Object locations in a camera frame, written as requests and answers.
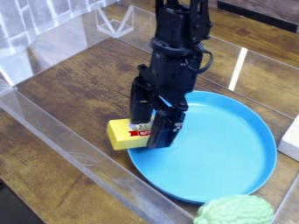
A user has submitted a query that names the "clear acrylic enclosure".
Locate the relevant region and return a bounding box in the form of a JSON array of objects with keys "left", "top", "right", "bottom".
[{"left": 0, "top": 0, "right": 299, "bottom": 224}]

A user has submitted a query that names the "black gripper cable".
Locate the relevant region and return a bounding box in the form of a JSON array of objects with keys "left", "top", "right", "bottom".
[{"left": 184, "top": 47, "right": 214, "bottom": 74}]

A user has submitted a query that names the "yellow butter brick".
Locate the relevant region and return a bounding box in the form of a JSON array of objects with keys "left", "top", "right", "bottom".
[{"left": 106, "top": 119, "right": 152, "bottom": 151}]

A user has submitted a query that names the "green cabbage toy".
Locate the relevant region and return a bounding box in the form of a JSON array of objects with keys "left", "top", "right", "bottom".
[{"left": 192, "top": 195, "right": 273, "bottom": 224}]

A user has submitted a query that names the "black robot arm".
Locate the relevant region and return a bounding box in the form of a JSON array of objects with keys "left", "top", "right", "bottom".
[{"left": 129, "top": 0, "right": 212, "bottom": 148}]

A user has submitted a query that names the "blue round tray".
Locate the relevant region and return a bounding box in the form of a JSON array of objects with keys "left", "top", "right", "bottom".
[{"left": 128, "top": 91, "right": 276, "bottom": 204}]

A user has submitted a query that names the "white block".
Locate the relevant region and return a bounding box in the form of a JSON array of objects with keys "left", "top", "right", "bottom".
[{"left": 277, "top": 115, "right": 299, "bottom": 162}]

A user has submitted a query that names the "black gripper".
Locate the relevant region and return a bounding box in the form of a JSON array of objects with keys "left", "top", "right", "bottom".
[{"left": 129, "top": 38, "right": 204, "bottom": 148}]

